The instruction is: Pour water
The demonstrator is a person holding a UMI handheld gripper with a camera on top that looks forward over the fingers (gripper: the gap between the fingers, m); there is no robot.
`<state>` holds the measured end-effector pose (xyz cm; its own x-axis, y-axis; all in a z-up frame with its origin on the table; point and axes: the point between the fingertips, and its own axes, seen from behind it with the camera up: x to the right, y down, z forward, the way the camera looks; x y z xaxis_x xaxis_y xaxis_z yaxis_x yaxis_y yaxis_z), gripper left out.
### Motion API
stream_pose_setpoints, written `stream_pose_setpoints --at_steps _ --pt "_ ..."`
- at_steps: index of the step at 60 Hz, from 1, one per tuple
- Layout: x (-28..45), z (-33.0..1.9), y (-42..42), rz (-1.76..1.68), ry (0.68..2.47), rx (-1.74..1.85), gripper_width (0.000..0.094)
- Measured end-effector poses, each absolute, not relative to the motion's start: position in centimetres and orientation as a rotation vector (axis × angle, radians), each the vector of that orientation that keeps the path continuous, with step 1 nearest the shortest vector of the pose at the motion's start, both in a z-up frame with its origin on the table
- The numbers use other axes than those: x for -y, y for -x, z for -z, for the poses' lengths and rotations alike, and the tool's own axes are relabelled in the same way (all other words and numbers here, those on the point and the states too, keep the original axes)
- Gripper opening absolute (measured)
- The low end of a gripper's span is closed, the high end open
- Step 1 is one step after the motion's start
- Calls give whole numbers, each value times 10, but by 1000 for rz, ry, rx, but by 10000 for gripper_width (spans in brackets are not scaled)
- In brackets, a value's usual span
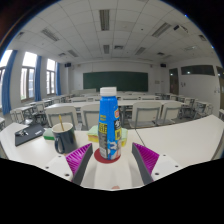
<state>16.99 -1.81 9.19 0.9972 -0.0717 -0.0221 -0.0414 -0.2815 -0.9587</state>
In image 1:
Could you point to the flat round red coaster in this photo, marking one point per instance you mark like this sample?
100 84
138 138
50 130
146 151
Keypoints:
100 159

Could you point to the bunch of keys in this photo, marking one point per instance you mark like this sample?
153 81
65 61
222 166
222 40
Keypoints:
22 133

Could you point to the white classroom chairs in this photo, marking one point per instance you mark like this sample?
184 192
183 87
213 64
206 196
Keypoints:
143 115

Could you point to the classroom windows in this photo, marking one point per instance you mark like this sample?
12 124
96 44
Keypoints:
28 78

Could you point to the blue window curtains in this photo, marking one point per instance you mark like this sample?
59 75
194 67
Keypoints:
8 80

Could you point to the ceiling light panels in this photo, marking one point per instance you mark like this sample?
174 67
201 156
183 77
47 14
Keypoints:
104 19

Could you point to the dark green chalkboard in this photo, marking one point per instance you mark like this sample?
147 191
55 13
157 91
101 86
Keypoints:
115 81

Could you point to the white classroom desks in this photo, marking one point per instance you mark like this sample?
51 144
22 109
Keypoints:
83 104

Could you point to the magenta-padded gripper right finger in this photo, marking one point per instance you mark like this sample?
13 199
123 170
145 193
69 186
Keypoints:
146 159

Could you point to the dark brown door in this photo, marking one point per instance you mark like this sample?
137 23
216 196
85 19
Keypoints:
173 81

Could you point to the black wall speaker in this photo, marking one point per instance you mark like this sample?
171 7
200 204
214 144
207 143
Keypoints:
163 65
68 64

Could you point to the black laptop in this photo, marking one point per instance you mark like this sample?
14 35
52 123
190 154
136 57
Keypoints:
29 134

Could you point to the blue drink bottle white cap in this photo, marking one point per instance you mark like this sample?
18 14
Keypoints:
109 126

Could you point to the yellow green cloth pack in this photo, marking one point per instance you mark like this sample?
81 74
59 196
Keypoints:
93 135

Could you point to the ceiling projector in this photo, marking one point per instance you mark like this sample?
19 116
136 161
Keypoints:
180 28

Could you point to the green sponge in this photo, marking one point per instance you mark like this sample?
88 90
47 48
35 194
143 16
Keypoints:
48 134

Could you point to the wooden stick in mug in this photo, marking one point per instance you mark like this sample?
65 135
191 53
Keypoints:
61 122

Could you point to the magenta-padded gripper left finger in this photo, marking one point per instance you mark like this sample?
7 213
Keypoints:
77 160

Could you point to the dark blue mug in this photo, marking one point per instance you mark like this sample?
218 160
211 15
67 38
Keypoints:
66 138

